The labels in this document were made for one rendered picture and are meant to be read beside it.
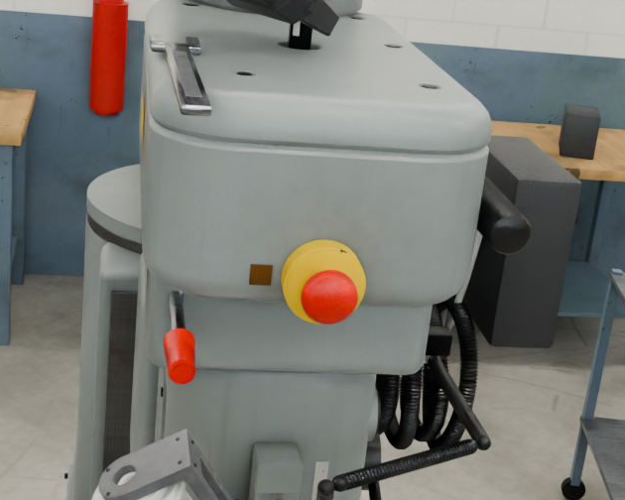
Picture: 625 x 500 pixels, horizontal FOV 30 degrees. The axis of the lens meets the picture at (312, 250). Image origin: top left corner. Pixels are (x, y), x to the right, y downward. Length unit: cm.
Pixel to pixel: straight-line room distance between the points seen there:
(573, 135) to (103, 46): 201
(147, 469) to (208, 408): 31
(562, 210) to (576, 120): 367
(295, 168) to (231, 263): 8
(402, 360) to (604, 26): 475
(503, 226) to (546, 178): 44
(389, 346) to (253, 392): 13
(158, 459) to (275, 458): 30
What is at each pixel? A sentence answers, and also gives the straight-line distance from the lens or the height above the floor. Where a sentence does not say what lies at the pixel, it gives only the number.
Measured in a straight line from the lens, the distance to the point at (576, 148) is 506.
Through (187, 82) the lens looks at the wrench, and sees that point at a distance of 82.
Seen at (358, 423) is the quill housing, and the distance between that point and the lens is 110.
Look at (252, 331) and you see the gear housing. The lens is 99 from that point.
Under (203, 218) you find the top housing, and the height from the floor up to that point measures 180.
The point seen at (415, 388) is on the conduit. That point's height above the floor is 147.
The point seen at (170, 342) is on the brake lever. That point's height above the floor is 171.
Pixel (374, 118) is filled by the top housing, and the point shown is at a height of 188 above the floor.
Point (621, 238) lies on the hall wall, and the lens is 603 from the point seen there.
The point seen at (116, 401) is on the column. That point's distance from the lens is 156.
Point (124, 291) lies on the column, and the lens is 150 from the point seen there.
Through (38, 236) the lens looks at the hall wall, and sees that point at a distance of 555.
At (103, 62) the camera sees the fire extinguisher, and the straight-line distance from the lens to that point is 518.
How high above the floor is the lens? 207
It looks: 20 degrees down
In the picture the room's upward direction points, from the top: 6 degrees clockwise
